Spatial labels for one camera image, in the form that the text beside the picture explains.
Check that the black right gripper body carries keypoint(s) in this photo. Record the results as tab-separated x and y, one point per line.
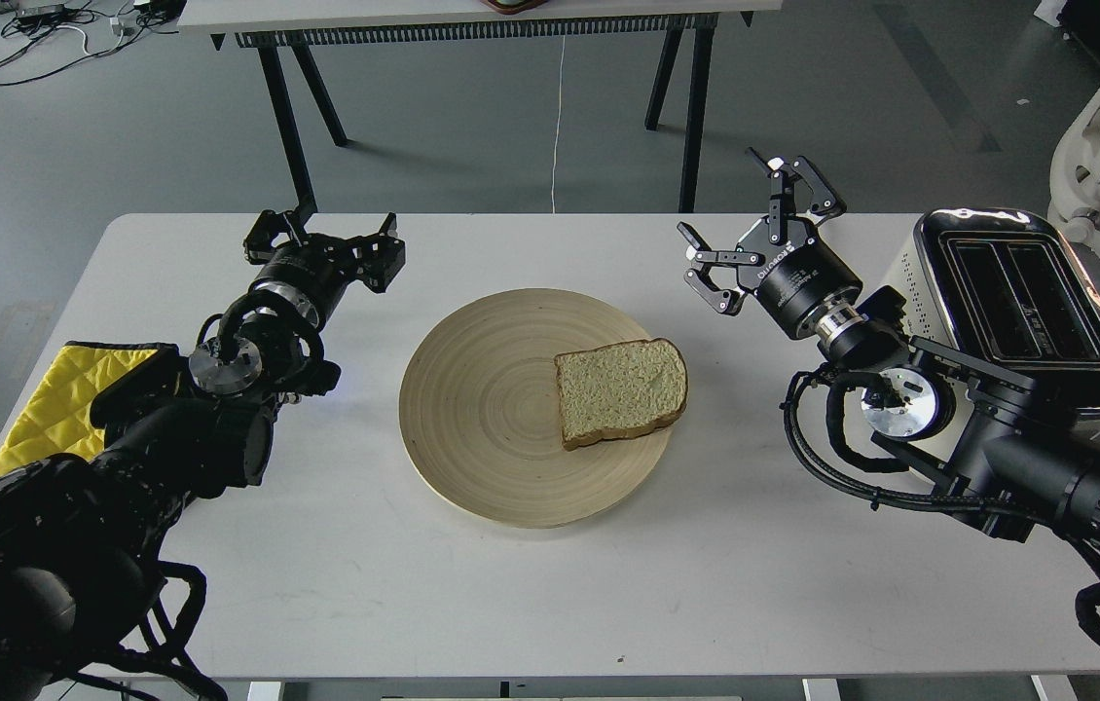
795	277

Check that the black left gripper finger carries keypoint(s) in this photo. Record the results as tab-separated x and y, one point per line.
374	259
258	245

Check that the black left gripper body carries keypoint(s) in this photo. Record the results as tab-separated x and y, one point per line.
312	276

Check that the slice of brown bread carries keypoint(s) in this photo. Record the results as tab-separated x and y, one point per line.
620	391

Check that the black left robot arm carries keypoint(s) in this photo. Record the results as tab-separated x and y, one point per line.
82	580

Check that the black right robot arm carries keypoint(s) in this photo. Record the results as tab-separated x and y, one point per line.
853	422

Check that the cream and chrome toaster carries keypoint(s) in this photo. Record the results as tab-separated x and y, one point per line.
1003	285

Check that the round wooden plate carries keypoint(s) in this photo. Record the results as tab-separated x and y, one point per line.
479	411

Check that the black-legged background table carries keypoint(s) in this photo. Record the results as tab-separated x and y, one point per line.
298	26

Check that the yellow quilted cloth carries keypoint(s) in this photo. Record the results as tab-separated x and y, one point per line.
57	417

